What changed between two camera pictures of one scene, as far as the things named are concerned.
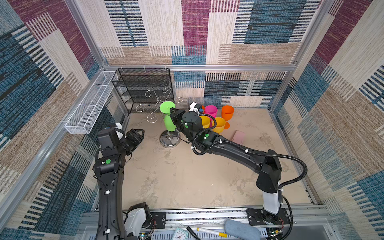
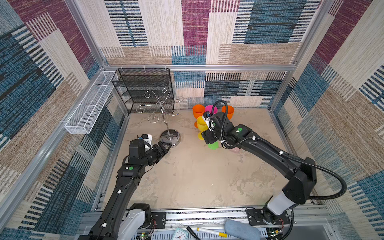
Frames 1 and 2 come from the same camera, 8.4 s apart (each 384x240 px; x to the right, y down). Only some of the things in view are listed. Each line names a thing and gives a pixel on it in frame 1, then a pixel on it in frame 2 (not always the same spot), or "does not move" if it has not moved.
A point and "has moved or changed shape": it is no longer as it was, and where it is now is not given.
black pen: (193, 233) does not move
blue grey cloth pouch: (242, 230) does not move
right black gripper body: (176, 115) -> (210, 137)
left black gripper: (135, 138) -> (163, 151)
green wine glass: (165, 108) has moved or changed shape
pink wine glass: (211, 110) does not move
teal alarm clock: (179, 234) does not move
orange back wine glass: (227, 112) does not move
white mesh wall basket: (82, 119) does not move
